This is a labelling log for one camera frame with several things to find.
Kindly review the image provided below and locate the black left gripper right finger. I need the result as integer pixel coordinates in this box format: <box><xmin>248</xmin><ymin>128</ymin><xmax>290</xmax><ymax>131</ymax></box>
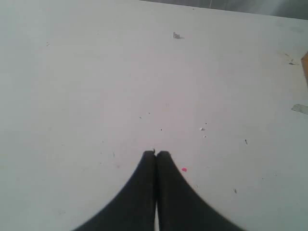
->
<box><xmin>156</xmin><ymin>151</ymin><xmax>242</xmax><ymax>231</ymax></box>

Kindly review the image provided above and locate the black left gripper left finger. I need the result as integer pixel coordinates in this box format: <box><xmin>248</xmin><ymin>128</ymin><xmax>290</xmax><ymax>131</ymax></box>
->
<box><xmin>75</xmin><ymin>151</ymin><xmax>156</xmax><ymax>231</ymax></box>

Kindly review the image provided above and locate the small white paper scrap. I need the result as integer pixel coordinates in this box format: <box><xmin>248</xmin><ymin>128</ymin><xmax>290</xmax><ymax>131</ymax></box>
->
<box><xmin>173</xmin><ymin>32</ymin><xmax>184</xmax><ymax>39</ymax></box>

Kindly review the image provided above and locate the brown paper bag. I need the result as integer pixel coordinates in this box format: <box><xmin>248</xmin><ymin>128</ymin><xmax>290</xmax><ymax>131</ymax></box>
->
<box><xmin>301</xmin><ymin>52</ymin><xmax>308</xmax><ymax>84</ymax></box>

